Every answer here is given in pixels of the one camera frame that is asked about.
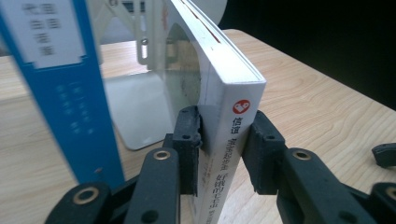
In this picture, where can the thick blue book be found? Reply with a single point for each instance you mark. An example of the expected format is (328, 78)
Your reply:
(74, 102)

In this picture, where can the grey metal extendable book rack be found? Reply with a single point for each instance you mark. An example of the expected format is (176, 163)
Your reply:
(137, 105)

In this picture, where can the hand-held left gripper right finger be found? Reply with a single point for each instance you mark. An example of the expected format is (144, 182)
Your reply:
(264, 152)

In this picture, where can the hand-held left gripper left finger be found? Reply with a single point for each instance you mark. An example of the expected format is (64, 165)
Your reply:
(186, 146)

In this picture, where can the white caterpillar picture book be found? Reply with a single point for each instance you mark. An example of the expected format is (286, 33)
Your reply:
(230, 77)

